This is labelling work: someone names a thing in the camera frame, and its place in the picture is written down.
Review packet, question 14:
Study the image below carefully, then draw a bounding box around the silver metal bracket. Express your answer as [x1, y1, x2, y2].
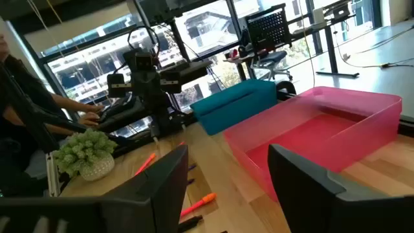
[46, 151, 61, 197]

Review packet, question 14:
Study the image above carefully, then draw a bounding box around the white desktop device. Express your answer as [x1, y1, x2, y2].
[312, 6, 327, 26]

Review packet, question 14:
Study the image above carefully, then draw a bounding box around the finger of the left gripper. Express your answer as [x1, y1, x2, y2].
[160, 70, 182, 94]
[107, 73, 126, 98]

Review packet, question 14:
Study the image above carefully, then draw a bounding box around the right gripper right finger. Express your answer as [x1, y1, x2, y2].
[267, 144, 414, 233]

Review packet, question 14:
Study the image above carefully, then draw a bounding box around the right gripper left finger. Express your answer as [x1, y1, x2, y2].
[0, 144, 190, 233]

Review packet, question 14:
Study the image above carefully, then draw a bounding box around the pink translucent plastic bin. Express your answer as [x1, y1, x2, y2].
[222, 85, 404, 202]

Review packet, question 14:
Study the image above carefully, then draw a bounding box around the person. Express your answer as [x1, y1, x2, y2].
[0, 32, 105, 198]

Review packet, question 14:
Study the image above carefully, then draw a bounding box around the green potted plant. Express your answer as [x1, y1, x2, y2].
[51, 128, 118, 182]

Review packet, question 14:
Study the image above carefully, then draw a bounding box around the pink pencil orange cap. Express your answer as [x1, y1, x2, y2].
[179, 192, 217, 218]
[134, 152, 157, 177]

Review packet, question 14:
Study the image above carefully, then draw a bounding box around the person's hand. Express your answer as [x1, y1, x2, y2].
[84, 103, 105, 113]
[77, 112, 100, 127]

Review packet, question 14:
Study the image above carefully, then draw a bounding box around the office chair perforated back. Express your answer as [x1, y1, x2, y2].
[245, 3, 294, 82]

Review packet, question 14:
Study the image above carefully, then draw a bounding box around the black standing desk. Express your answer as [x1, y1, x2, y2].
[287, 0, 362, 78]

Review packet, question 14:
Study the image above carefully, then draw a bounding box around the dark blue plastic bin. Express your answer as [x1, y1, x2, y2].
[190, 79, 278, 136]

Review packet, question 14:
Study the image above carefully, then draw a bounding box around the black pen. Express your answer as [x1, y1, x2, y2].
[177, 215, 204, 233]

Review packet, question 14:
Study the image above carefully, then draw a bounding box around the black floor cable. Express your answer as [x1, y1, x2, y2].
[332, 25, 414, 71]

